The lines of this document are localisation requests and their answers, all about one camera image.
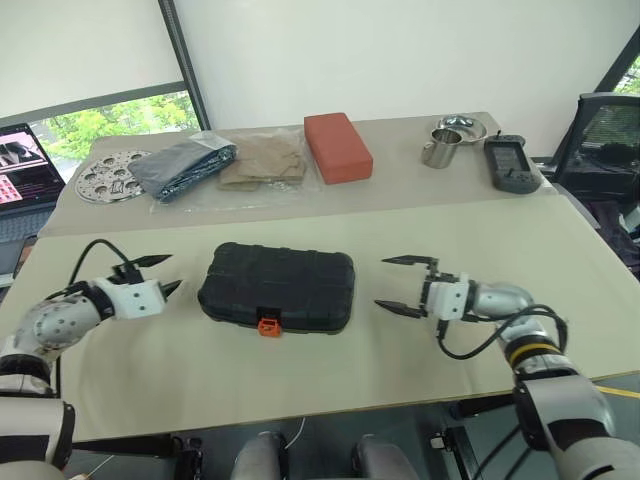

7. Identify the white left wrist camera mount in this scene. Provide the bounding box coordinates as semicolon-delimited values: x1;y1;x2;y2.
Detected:
93;277;167;322

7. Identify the dark slanted window frame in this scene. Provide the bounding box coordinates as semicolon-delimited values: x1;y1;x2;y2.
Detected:
596;18;640;94

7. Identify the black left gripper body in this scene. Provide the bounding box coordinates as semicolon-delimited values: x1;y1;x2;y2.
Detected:
110;263;145;287

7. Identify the black handheld controller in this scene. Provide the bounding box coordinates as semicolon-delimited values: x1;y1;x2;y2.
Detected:
482;131;542;194

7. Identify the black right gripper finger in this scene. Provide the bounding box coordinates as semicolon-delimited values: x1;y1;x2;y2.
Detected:
373;300;427;320
381;254;441;276

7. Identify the red brick block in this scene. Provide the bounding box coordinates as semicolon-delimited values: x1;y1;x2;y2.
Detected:
303;112;375;186

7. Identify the dark blue bagged cloth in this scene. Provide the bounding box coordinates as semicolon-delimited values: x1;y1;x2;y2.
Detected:
128;131;238;203

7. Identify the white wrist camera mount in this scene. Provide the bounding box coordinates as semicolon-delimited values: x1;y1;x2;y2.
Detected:
428;273;472;321
93;277;167;322

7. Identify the dark grey window pillar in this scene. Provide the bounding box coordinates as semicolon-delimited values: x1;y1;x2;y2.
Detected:
156;0;212;133

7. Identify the open laptop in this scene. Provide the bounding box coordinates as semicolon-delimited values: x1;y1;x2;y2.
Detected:
0;122;67;242

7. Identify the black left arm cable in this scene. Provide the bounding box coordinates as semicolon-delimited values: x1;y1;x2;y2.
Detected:
68;239;134;297

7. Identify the yellow floor tape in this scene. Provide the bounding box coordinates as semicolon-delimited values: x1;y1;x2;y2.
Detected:
595;383;640;398

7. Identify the black table frame bracket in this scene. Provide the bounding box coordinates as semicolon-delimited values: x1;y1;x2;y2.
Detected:
168;434;207;480
428;399;516;480

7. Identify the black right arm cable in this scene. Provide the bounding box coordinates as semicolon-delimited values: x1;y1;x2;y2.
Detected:
436;303;572;362

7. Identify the thin white cable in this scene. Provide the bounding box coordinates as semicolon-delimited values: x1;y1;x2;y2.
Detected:
286;416;308;452

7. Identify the stainless steel cup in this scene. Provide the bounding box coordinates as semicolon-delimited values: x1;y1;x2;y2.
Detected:
419;127;461;171

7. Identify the dark fabric pile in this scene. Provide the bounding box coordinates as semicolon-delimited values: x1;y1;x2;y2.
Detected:
587;197;640;275

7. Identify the black plastic tool case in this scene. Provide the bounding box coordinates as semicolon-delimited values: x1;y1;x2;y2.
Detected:
196;241;358;339

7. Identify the grey rounded shape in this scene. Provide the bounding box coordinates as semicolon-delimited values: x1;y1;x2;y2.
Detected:
233;430;291;480
351;432;419;480

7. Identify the black mesh office chair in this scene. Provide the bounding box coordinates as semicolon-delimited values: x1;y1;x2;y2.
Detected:
551;91;640;202

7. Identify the stainless steel bowl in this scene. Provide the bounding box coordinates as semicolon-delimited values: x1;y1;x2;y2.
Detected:
431;114;488;145

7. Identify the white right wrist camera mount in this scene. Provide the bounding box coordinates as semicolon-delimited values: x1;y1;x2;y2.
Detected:
428;273;472;321

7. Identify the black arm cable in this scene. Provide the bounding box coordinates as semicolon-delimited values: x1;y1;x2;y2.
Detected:
68;239;134;297
436;303;572;362

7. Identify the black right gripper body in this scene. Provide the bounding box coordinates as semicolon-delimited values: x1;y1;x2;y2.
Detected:
419;271;459;308

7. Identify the beige folded cloth in bag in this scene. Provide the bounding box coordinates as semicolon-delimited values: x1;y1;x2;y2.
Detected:
216;130;308;193

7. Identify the round perforated metal tray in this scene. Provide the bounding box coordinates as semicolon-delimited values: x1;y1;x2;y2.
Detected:
75;148;151;206

